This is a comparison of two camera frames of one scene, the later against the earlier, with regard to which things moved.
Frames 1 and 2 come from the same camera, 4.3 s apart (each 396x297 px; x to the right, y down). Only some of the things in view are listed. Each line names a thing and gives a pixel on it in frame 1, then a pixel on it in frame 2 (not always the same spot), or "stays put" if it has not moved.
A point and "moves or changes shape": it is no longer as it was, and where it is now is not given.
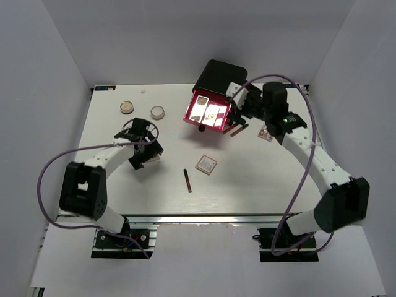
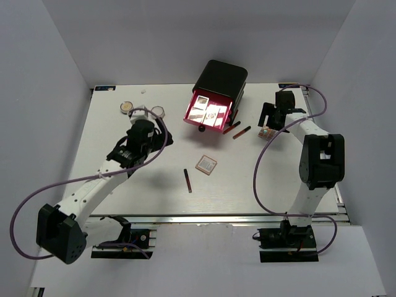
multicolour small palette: [265, 134] stays put
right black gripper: [253, 93] -> [267, 109]
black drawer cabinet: [216, 76] stays put
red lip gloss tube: [229, 129] stays put
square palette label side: [206, 164] stays put
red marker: [246, 125] moves or changes shape
